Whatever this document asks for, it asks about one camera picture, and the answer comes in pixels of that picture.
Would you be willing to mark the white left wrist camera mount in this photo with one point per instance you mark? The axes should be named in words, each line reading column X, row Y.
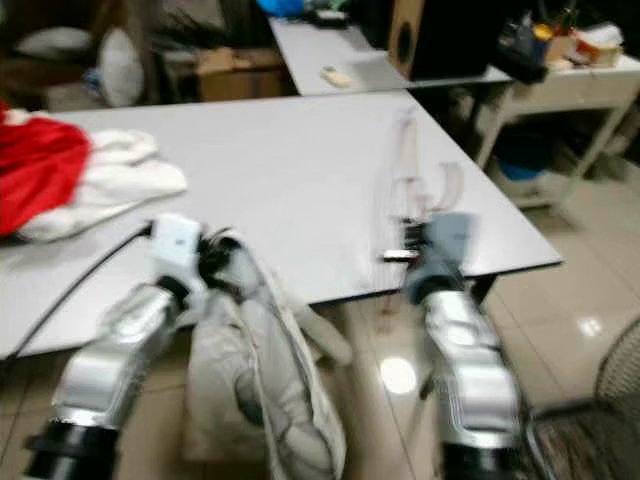
column 177, row 245

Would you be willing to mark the white frame desk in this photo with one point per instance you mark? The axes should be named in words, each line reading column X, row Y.
column 575, row 88

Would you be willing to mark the grey white pillow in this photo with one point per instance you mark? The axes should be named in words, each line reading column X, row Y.
column 122, row 68

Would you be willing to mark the cream white stitched jacket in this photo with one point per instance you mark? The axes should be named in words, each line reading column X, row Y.
column 260, row 380

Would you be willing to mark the blue bucket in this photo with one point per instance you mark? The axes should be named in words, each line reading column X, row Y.
column 530, row 165

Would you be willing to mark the brown cardboard box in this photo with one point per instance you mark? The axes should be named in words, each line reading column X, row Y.
column 240, row 75

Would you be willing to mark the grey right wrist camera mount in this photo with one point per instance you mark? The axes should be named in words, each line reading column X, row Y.
column 448, row 252

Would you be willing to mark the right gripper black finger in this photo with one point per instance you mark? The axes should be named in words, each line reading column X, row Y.
column 395, row 256

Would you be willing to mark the soft white garment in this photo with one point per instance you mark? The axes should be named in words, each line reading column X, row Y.
column 130, row 180

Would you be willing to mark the white remote control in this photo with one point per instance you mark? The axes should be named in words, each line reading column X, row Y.
column 337, row 77

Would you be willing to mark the blue bag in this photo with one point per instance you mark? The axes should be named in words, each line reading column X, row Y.
column 280, row 8

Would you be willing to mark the grey round cushion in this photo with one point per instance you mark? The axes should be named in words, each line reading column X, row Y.
column 50, row 42

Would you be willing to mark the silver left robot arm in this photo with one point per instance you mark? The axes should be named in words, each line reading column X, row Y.
column 115, row 360

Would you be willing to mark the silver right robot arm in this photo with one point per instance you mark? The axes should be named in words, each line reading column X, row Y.
column 465, row 370

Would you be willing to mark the brown wooden speaker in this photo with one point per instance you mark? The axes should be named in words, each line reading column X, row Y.
column 450, row 35

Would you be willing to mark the black flat device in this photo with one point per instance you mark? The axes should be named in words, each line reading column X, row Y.
column 522, row 62

